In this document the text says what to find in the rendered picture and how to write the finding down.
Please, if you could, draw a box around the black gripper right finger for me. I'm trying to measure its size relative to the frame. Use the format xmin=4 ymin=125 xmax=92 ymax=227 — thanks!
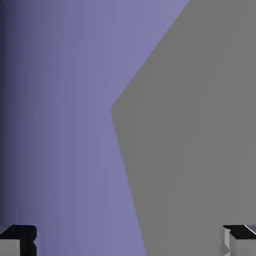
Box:
xmin=219 ymin=224 xmax=256 ymax=256

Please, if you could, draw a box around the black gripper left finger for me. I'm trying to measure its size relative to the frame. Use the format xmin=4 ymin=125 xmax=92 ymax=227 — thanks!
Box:
xmin=0 ymin=224 xmax=38 ymax=256

